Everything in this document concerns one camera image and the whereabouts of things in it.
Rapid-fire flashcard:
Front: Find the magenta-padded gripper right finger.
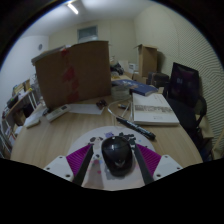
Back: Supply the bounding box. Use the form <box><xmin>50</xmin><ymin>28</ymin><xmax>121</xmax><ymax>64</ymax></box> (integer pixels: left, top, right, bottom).
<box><xmin>128</xmin><ymin>138</ymin><xmax>184</xmax><ymax>186</ymax></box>

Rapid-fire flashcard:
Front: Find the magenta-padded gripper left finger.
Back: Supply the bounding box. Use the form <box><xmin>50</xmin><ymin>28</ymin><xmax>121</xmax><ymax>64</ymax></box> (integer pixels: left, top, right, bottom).
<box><xmin>43</xmin><ymin>143</ymin><xmax>95</xmax><ymax>187</ymax></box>

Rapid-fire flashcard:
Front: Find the black computer mouse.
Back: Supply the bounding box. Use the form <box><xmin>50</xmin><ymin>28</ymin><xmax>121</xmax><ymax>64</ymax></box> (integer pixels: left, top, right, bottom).
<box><xmin>101</xmin><ymin>135</ymin><xmax>134</xmax><ymax>178</ymax></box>

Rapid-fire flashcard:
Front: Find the round white printed mouse pad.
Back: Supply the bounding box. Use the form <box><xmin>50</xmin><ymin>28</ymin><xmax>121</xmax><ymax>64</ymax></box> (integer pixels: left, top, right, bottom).
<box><xmin>66</xmin><ymin>125</ymin><xmax>157</xmax><ymax>192</ymax></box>

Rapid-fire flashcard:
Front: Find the black marker pen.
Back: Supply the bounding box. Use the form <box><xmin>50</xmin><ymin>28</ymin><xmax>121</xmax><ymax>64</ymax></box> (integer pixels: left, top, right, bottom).
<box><xmin>115</xmin><ymin>117</ymin><xmax>157</xmax><ymax>141</ymax></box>

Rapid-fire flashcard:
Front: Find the small flat white box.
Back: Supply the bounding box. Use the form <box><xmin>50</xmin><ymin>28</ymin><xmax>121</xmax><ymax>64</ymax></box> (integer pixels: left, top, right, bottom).
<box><xmin>24</xmin><ymin>118</ymin><xmax>42</xmax><ymax>129</ymax></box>

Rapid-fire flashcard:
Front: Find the open white book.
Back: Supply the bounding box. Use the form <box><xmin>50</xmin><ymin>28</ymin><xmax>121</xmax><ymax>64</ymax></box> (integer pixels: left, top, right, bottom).
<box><xmin>131</xmin><ymin>92</ymin><xmax>180</xmax><ymax>127</ymax></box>

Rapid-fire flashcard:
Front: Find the white paper sheet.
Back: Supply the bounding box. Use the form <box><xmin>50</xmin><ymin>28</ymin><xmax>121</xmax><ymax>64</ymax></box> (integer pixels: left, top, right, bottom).
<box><xmin>68</xmin><ymin>103</ymin><xmax>105</xmax><ymax>116</ymax></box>
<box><xmin>23</xmin><ymin>105</ymin><xmax>48</xmax><ymax>127</ymax></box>

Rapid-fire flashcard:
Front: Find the cluttered shelf unit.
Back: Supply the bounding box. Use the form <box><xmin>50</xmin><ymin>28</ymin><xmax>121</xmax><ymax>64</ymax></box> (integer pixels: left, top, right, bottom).
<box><xmin>0</xmin><ymin>78</ymin><xmax>38</xmax><ymax>158</ymax></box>

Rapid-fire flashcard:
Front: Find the black office chair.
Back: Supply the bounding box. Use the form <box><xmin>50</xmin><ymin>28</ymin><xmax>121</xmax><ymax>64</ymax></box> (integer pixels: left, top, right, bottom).
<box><xmin>165</xmin><ymin>61</ymin><xmax>208</xmax><ymax>148</ymax></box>

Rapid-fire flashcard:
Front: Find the small dark gadget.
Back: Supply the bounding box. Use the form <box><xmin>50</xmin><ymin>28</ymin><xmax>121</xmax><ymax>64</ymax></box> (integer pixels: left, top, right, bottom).
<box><xmin>95</xmin><ymin>98</ymin><xmax>108</xmax><ymax>109</ymax></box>

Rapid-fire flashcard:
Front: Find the blue book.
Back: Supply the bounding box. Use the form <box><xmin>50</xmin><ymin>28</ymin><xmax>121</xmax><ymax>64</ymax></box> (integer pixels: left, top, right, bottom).
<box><xmin>111</xmin><ymin>78</ymin><xmax>159</xmax><ymax>97</ymax></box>

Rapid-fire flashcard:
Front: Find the clear plastic container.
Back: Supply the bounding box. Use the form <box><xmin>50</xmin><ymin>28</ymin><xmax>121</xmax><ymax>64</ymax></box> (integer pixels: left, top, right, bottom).
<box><xmin>110</xmin><ymin>85</ymin><xmax>131</xmax><ymax>101</ymax></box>

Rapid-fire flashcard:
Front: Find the black bag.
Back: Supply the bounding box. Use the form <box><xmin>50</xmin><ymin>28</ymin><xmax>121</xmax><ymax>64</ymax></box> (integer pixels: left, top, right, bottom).
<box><xmin>146</xmin><ymin>71</ymin><xmax>170</xmax><ymax>89</ymax></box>

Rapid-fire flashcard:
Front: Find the large brown cardboard box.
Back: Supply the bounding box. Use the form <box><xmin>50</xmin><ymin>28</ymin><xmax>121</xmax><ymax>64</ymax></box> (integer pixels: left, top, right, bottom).
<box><xmin>31</xmin><ymin>40</ymin><xmax>113</xmax><ymax>109</ymax></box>

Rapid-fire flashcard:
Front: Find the tall open cardboard box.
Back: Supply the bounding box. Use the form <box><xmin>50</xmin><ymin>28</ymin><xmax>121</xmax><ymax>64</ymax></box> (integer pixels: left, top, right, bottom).
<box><xmin>134</xmin><ymin>43</ymin><xmax>159</xmax><ymax>78</ymax></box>

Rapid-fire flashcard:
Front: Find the door with window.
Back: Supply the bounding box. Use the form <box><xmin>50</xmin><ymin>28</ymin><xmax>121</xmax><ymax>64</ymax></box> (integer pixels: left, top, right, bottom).
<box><xmin>77</xmin><ymin>25</ymin><xmax>99</xmax><ymax>44</ymax></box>

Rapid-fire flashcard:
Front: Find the ceiling light tube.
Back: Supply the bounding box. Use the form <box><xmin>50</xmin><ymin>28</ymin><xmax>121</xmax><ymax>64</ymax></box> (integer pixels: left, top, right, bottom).
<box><xmin>66</xmin><ymin>2</ymin><xmax>80</xmax><ymax>15</ymax></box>

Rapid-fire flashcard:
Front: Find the white cable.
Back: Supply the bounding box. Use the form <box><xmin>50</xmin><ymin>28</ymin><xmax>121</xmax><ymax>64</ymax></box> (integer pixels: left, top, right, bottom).
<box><xmin>107</xmin><ymin>98</ymin><xmax>133</xmax><ymax>122</ymax></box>

